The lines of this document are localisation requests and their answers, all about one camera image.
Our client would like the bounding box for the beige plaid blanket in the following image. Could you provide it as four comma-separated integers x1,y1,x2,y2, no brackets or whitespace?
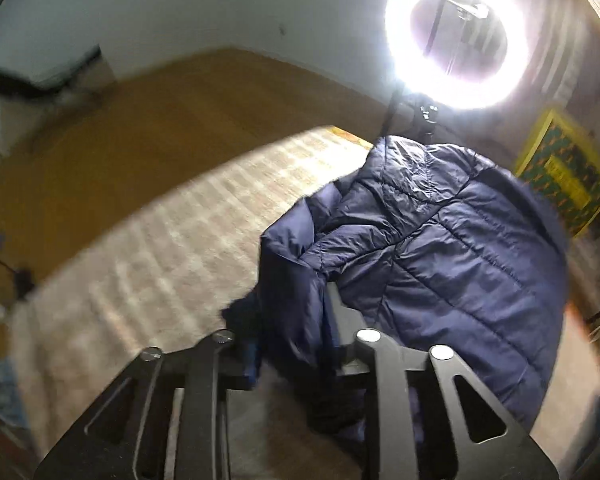
10,125,600,480

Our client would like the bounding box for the ring light on stand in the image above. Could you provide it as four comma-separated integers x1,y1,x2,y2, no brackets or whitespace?
377,0,532,147

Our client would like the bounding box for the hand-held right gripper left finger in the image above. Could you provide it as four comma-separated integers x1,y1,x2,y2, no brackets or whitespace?
34,329,260,480

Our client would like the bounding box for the yellow green patterned box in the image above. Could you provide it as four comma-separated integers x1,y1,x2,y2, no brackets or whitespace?
514,107,600,239

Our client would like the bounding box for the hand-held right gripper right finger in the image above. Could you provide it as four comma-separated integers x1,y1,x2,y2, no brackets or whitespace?
324,281,557,480

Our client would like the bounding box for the navy puffer jacket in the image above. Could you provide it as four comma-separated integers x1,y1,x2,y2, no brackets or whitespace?
220,134,572,442

